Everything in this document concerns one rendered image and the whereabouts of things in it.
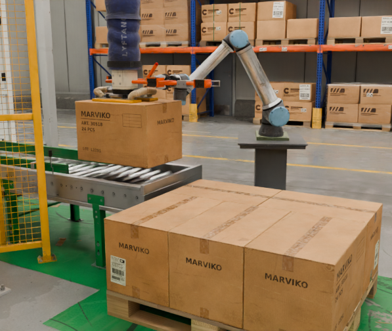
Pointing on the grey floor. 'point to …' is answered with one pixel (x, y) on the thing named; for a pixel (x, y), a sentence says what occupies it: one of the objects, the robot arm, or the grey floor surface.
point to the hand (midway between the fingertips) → (157, 82)
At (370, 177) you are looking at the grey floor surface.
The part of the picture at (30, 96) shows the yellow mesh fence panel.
